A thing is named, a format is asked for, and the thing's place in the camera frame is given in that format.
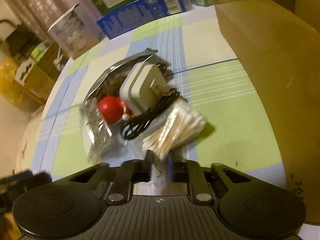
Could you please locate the silver foil bag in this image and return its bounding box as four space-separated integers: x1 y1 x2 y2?
79 48 158 162

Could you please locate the black cable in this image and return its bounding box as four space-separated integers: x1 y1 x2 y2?
120 88 181 141

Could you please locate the cotton swabs bag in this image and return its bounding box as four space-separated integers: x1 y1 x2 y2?
142 99 207 161

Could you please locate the red santa toy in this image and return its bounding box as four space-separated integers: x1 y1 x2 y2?
98 96 131 125

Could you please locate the white power adapter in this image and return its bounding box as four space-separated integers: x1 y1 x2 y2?
119 61 169 115

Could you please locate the yellow plastic bag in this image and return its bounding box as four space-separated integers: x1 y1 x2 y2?
0 57 24 105

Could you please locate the checked bed sheet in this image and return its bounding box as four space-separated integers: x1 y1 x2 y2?
17 6 286 187

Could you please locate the black shopping bag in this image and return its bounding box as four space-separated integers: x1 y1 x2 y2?
1 19 41 63

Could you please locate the white vase picture box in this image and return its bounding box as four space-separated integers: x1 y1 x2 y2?
47 3 104 59

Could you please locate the blue product box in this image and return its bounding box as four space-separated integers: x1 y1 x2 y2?
97 0 186 39

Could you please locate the large cardboard box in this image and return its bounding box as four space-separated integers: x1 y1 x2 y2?
214 0 319 225

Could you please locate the pink curtain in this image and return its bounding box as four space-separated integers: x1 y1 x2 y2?
5 0 101 40

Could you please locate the cardboard carton with handle cutout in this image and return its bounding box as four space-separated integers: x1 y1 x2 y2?
14 57 61 101

